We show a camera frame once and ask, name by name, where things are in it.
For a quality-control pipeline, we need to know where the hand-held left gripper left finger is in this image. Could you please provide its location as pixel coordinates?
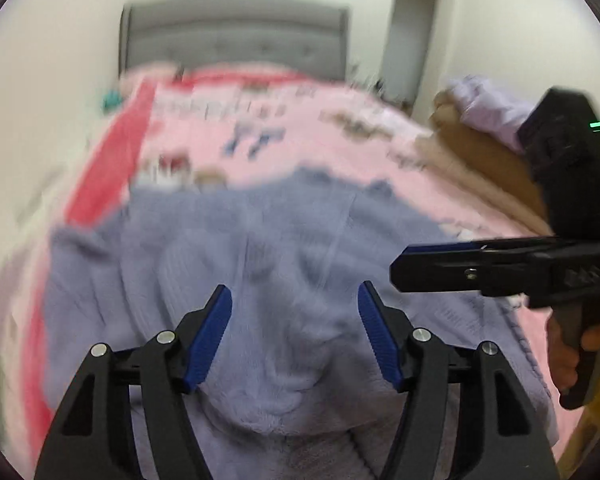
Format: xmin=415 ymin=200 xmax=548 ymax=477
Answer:
xmin=34 ymin=284 xmax=233 ymax=480

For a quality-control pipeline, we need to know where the grey upholstered headboard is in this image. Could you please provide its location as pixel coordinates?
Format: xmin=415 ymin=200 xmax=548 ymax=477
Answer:
xmin=120 ymin=2 xmax=351 ymax=81

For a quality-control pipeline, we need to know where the white floral bed sheet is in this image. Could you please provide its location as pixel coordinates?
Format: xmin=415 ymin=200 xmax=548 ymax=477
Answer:
xmin=0 ymin=125 xmax=111 ymax=411

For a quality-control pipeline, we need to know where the lavender folded duvet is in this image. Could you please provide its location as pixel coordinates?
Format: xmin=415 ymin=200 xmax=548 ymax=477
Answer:
xmin=447 ymin=75 xmax=541 ymax=153

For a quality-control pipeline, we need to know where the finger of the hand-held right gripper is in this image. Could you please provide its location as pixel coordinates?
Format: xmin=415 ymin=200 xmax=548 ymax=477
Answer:
xmin=390 ymin=247 xmax=533 ymax=295
xmin=405 ymin=236 xmax=563 ymax=255

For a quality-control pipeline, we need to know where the purple knitted hooded sweater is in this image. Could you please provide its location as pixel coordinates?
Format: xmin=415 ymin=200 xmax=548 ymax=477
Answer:
xmin=42 ymin=167 xmax=561 ymax=480

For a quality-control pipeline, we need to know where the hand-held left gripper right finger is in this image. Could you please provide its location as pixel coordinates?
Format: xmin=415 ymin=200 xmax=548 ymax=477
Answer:
xmin=357 ymin=280 xmax=561 ymax=480

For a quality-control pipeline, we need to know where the person's right hand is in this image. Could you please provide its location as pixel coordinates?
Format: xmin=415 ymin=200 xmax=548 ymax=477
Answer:
xmin=545 ymin=310 xmax=600 ymax=396

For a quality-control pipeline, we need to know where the pink printed blanket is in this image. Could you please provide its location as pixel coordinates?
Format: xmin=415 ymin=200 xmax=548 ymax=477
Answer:
xmin=25 ymin=67 xmax=556 ymax=461

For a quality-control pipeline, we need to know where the teal plush toy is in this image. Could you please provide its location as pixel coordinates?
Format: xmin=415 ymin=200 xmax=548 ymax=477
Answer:
xmin=102 ymin=87 xmax=127 ymax=112

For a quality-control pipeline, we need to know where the cream folded blanket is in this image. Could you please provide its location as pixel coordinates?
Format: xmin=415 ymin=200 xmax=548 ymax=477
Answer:
xmin=415 ymin=137 xmax=531 ymax=201

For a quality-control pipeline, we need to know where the brown folded blanket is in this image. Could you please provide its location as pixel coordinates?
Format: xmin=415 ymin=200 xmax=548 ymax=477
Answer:
xmin=415 ymin=92 xmax=556 ymax=236

